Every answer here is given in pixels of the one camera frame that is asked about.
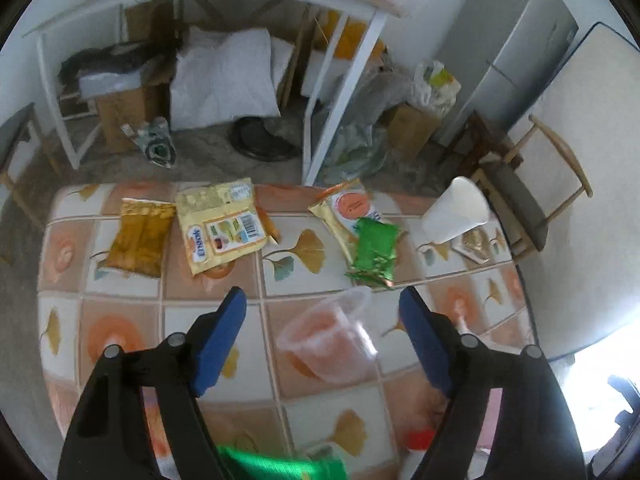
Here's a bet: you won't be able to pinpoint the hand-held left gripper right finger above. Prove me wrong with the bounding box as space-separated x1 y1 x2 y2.
399 286 587 480

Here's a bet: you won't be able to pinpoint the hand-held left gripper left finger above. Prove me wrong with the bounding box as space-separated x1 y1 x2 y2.
56 286 247 480

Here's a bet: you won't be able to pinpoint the clear plastic cup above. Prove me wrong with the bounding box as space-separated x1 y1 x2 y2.
276 287 382 386

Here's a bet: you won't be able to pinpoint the green foil packet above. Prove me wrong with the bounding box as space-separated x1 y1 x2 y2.
345 217 404 291

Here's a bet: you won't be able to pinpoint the small flat brown-white packet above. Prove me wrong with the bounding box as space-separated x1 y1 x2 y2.
452 229 495 264

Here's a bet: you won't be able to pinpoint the yellow snack packet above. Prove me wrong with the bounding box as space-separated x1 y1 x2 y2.
175 177 269 276

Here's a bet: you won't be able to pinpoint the orange-brown snack packet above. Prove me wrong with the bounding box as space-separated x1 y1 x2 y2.
104 198 177 279

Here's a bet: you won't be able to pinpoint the white paper cup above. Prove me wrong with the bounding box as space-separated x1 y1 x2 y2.
420 176 491 246

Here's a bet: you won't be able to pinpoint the bright green wrapper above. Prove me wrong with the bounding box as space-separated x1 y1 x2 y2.
217 444 349 480

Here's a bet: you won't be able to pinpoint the beige packet with orange circle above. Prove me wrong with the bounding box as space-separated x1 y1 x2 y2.
308 179 387 262

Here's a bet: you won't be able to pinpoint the wooden chair with dark seat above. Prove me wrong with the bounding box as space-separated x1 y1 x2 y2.
471 114 594 262

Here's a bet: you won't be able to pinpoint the crumpled green-white bag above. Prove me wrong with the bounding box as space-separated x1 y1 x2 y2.
134 116 179 169

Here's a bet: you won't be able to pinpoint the black round pan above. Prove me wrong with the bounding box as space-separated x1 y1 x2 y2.
229 115 307 162

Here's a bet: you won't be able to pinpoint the dark brown stool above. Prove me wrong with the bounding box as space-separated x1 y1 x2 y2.
439 109 522 181

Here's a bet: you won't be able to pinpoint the cardboard box by fridge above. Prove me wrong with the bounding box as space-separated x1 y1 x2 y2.
386 104 444 162

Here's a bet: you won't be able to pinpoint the beige mattress with blue edge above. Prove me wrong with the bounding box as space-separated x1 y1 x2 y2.
509 21 640 362

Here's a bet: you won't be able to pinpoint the clear plastic bags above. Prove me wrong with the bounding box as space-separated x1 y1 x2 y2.
320 60 417 177

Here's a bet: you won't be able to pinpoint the cardboard box under desk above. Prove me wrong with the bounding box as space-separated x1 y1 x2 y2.
94 74 172 154

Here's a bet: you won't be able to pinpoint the white plastic bag green print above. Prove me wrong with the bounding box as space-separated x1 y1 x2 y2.
411 60 462 117

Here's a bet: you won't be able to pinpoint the wooden chair with grey seat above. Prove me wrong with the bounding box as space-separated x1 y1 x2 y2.
0 101 62 232

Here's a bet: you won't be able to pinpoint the black cloth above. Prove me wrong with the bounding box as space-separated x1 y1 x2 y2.
60 41 167 82

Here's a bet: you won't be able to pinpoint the silver refrigerator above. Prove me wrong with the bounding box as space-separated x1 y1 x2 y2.
434 0 579 147

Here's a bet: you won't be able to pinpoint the yellow plastic bag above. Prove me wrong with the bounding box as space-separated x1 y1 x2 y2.
322 10 387 62

